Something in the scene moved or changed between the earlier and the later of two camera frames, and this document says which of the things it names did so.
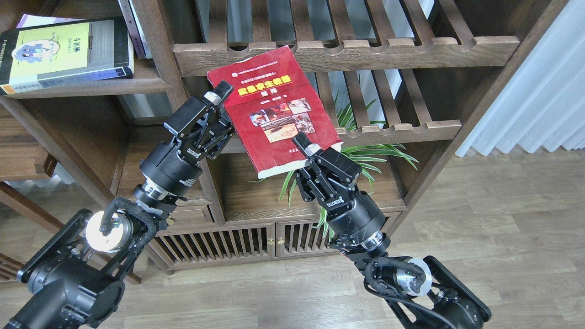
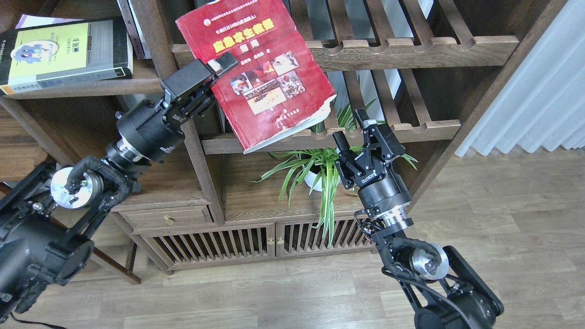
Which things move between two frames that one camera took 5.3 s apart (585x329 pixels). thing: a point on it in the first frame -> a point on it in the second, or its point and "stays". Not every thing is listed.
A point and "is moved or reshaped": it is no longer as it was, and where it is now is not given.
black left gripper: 174,166 -> 151,130
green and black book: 64,53 stays
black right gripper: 352,215 -> 379,191
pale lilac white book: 30,20 stays
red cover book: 273,102 is moved or reshaped
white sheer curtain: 542,103 stays
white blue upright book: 139,31 stays
